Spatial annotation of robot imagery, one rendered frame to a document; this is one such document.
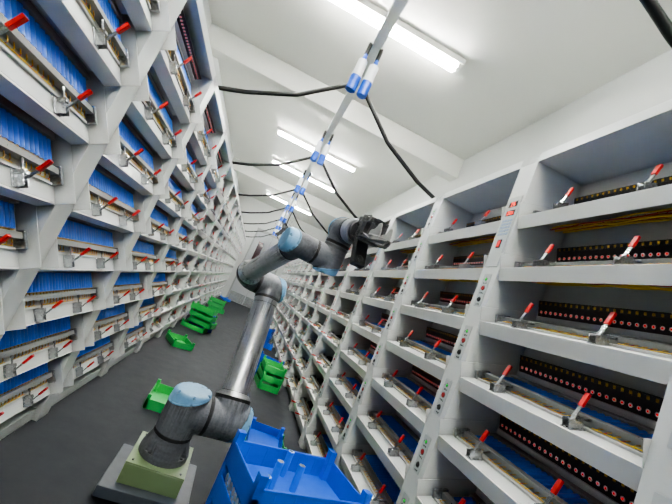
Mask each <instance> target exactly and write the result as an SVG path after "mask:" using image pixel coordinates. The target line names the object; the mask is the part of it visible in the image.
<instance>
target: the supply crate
mask: <svg viewBox="0 0 672 504"><path fill-rule="evenodd" d="M246 435H247V433H246V431H245V430H242V429H238V430H237V433H236V435H235V437H234V439H233V441H232V444H231V446H230V448H229V450H228V453H227V455H226V457H225V459H224V461H225V463H226V466H227V469H228V472H229V474H230V477H231V480H232V483H233V485H234V488H235V491H236V494H237V496H238V499H239V502H240V504H370V501H371V499H372V496H373V494H372V493H371V492H370V491H369V490H366V489H362V492H361V495H360V494H359V493H358V491H357V490H356V489H355V488H354V486H353V485H352V484H351V483H350V482H349V480H348V479H347V478H346V477H345V475H344V474H343V473H342V472H341V471H340V469H339V468H338V467H337V466H336V465H335V463H334V461H335V459H336V456H337V453H336V452H335V450H331V449H329V450H328V453H327V455H326V458H325V457H320V456H316V455H311V454H306V453H302V452H297V451H294V452H295V454H294V456H293V458H292V461H291V463H290V466H289V468H288V470H287V473H286V475H285V477H280V476H279V477H278V480H277V482H276V484H275V487H274V489H273V490H272V489H265V487H266V485H267V482H268V480H269V475H271V474H272V471H273V469H274V467H275V464H276V462H277V460H278V459H281V460H283V461H284V459H285V457H286V454H287V452H288V450H287V449H283V448H278V447H273V446H268V445H264V444H259V443H254V442H249V441H245V437H246ZM299 463H301V464H304V465H305V466H306V468H305V470H304V473H303V475H302V478H301V480H300V483H299V485H298V487H297V490H296V492H295V493H291V492H289V491H288V489H289V487H290V484H291V482H292V479H293V477H294V475H295V472H296V470H297V467H298V465H299ZM268 474H269V475H268Z"/></svg>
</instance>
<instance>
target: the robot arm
mask: <svg viewBox="0 0 672 504"><path fill-rule="evenodd" d="M368 216H370V217H368ZM388 227H389V225H387V224H385V222H384V221H382V220H380V219H377V218H375V217H373V215H365V214H364V217H363V216H360V218H359V219H358V218H347V217H339V218H336V219H334V220H332V221H331V223H330V224H329V227H328V236H327V239H326V241H325V243H324V242H322V241H320V240H318V239H316V238H314V237H312V236H310V235H308V234H306V233H304V232H302V231H301V230H300V229H298V228H294V227H288V228H287V229H286V230H285V231H284V232H283V233H282V235H281V236H280V239H279V241H278V243H276V244H275V245H273V246H272V247H270V248H269V249H267V250H266V251H264V252H263V253H261V254H260V255H258V256H257V257H255V258H254V259H252V260H245V261H243V262H242V263H241V264H239V266H238V267H237V270H236V277H237V280H238V281H239V283H240V284H241V285H242V286H243V287H244V288H246V289H247V290H249V291H251V292H254V293H255V296H254V301H253V304H252V307H251V309H250V312H249V315H248V318H247V321H246V324H245V326H244V329H243V332H242V335H241V338H240V341H239V343H238V346H237V349H236V352H235V355H234V358H233V360H232V363H231V366H230V369H229V372H228V375H227V377H226V380H225V383H224V386H223V388H222V389H221V390H219V391H217V392H216V395H215V397H213V396H212V392H211V391H210V389H208V388H207V387H205V386H203V385H201V384H198V383H192V382H183V383H180V384H178V385H176V386H175V387H174V389H173V391H172V392H171V394H170V395H169V397H168V400H167V402H166V404H165V406H164V408H163V410H162V412H161V414H160V416H159V418H158V420H157V422H156V424H155V426H154V428H153V429H152V430H151V431H150V432H149V433H148V434H147V435H146V436H145V437H144V438H143V439H142V440H141V442H140V444H139V447H138V450H139V453H140V455H141V457H142V458H143V459H144V460H145V461H147V462H148V463H150V464H152V465H154V466H157V467H160V468H166V469H174V468H178V467H181V466H182V465H184V464H185V462H186V460H187V458H188V456H189V449H190V440H191V438H192V436H193V435H198V436H202V437H207V438H211V439H215V440H219V441H224V442H226V443H228V442H229V443H232V441H233V439H234V437H235V435H236V433H237V430H238V429H242V430H245V431H246V433H247V432H248V430H249V428H250V426H251V423H252V420H253V409H252V408H251V407H250V406H249V405H250V402H251V401H250V398H249V396H248V393H249V390H250V387H251V384H252V381H253V378H254V375H255V371H256V368H257V365H258V362H259V359H260V356H261V353H262V350H263V347H264V343H265V340H266V337H267V334H268V331H269V328H270V325H271V322H272V319H273V315H274V312H275V309H276V306H277V305H278V303H280V302H282V300H283V299H284V297H285V294H286V290H287V283H286V281H285V280H284V279H282V278H280V277H279V276H276V275H274V274H271V273H270V272H272V271H274V270H276V269H277V268H279V267H281V266H283V265H285V264H287V263H289V262H291V261H293V260H296V259H298V258H299V259H301V260H303V261H305V262H307V263H309V264H311V265H313V269H314V270H316V271H318V272H321V273H324V274H326V275H329V276H333V277H334V276H336V275H337V273H338V271H339V270H340V267H341V265H342V263H343V261H344V259H345V256H346V254H347V252H348V250H349V248H350V246H351V244H352V245H353V247H352V252H351V257H350V262H349V263H350V265H353V266H355V267H357V268H359V269H361V268H363V267H365V261H366V256H367V250H368V245H370V246H372V247H375V248H377V247H378V248H382V249H387V248H388V247H389V246H390V245H391V242H390V240H391V237H392V234H393V229H390V230H389V231H388V232H387V229H388ZM386 232H387V234H386Z"/></svg>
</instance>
